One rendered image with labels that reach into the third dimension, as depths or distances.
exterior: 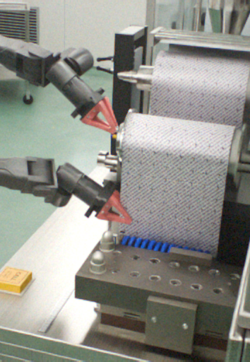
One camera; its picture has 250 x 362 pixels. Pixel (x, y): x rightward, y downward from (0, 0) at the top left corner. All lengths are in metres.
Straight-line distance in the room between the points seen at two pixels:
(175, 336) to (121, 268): 0.18
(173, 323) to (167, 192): 0.30
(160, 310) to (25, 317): 0.32
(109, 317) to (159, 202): 0.28
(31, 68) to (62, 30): 5.98
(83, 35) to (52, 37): 0.40
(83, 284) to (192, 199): 0.31
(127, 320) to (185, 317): 0.15
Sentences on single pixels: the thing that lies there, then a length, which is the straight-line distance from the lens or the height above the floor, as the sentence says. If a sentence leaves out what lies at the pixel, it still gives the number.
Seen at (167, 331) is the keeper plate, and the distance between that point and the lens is 1.28.
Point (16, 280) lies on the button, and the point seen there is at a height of 0.92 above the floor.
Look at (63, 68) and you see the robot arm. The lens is 1.42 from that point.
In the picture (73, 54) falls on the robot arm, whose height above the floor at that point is 1.42.
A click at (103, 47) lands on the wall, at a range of 7.28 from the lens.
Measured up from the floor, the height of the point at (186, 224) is 1.09.
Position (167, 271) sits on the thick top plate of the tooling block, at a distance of 1.33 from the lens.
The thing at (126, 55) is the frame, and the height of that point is 1.38.
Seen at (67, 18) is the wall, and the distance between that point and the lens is 7.38.
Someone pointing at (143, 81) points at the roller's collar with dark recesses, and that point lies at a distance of 1.60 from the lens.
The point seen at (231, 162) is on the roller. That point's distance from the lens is 1.32.
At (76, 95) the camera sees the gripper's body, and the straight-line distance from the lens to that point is 1.40.
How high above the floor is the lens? 1.73
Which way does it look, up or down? 24 degrees down
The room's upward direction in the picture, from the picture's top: 3 degrees clockwise
